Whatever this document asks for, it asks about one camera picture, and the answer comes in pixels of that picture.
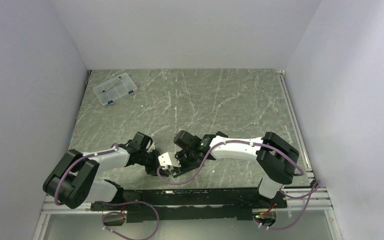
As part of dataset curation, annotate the black remote battery cover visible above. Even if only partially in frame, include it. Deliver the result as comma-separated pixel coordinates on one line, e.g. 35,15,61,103
215,131,229,138

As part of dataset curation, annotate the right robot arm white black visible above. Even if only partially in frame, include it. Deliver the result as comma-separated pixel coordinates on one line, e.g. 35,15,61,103
173,130,304,208

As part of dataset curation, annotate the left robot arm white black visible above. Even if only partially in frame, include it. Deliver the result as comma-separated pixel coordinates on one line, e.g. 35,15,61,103
42,131,160,210

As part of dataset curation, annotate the clear plastic organizer box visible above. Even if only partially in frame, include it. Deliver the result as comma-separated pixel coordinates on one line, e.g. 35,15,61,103
92,72,138,107

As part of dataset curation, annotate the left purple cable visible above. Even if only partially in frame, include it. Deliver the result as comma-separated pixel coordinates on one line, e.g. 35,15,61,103
53,142,120,207

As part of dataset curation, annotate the aluminium side rail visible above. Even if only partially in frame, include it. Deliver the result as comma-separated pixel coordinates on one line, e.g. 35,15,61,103
276,69,313,172

